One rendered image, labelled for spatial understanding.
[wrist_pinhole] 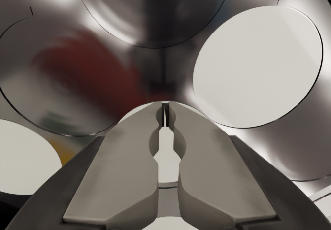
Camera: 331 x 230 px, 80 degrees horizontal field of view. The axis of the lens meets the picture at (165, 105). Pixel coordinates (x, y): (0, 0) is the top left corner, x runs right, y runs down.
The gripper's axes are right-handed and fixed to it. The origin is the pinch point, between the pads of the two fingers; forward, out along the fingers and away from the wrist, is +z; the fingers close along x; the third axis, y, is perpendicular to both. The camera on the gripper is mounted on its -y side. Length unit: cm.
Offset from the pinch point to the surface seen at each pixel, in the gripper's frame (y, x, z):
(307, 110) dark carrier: 2.6, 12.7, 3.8
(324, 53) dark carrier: -2.4, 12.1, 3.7
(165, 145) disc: 6.4, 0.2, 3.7
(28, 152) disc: 7.2, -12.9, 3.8
